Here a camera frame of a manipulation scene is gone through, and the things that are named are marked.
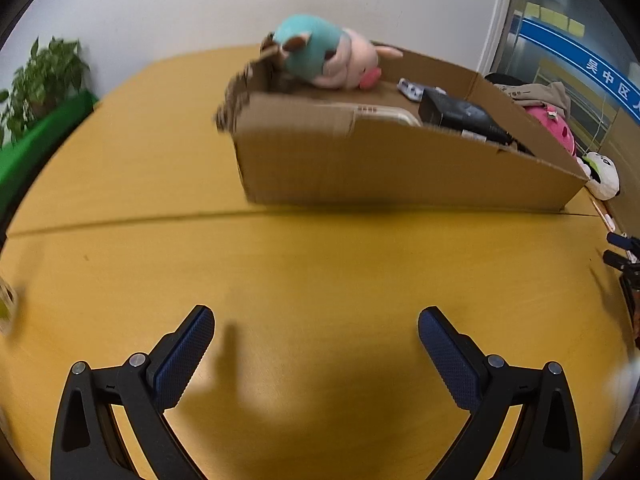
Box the green cloth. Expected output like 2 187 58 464
0 89 101 201

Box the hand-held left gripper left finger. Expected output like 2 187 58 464
50 304 216 480

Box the pink and teal plush pig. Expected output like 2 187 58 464
260 14 405 92

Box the cream clear phone case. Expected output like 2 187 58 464
352 104 423 128

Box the large potted green plant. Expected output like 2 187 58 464
10 36 92 128

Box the blue glass banner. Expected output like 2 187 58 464
520 15 640 123

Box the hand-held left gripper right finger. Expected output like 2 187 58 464
418 306 585 480

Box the small potted green plant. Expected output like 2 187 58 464
0 87 31 147

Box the white panda plush toy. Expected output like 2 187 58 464
580 151 622 201

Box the small white packet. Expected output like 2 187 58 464
397 79 426 103

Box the pink pen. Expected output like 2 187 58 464
591 195 616 231

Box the grey metal door frame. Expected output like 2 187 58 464
477 0 523 78

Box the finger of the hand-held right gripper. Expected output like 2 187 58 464
602 250 640 281
606 232 640 263

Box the black product box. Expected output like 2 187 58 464
417 87 536 156

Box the beige printed cloth bag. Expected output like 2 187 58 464
492 80 571 116

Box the pink plush toy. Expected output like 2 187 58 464
522 102 578 158

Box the shallow cardboard box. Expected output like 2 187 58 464
214 42 591 213

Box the clear plastic item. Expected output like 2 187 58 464
0 280 20 336

